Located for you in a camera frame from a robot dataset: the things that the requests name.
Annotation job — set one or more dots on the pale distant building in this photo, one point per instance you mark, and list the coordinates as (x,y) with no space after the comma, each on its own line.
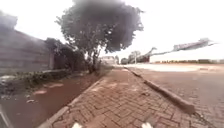
(108,60)

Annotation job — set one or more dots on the distant trees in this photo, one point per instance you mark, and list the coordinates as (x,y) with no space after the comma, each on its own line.
(143,58)

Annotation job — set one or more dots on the red brick path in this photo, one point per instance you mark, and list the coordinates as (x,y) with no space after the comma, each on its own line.
(123,100)

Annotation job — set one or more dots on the thin-trunked tree with dark crown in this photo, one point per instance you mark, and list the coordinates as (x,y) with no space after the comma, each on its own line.
(100,26)

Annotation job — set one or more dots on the dark hedge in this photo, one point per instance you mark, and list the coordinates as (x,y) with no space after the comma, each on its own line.
(66,56)

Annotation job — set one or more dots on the grey concrete kerb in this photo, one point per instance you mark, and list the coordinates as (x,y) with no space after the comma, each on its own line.
(170,96)

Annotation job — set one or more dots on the pale path edging kerb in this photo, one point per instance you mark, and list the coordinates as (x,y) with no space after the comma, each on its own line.
(63,111)

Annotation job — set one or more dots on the robot's own part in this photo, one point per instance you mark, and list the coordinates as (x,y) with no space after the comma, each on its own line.
(147,125)
(76,125)

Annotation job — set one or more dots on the long white building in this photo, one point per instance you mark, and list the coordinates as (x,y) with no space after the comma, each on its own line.
(186,57)

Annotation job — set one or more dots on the red-brown dirt strip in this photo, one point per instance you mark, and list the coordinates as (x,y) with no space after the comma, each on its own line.
(36,106)

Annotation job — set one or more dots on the grey paved road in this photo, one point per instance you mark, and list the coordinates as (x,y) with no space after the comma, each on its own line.
(203,86)

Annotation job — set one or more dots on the low plants along wall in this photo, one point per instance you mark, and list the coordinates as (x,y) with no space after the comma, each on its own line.
(40,76)

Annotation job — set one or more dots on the grey stone block wall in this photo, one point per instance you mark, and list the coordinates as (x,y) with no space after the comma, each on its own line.
(23,50)

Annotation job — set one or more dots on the tree behind wall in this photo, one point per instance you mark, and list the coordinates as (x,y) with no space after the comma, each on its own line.
(7,21)

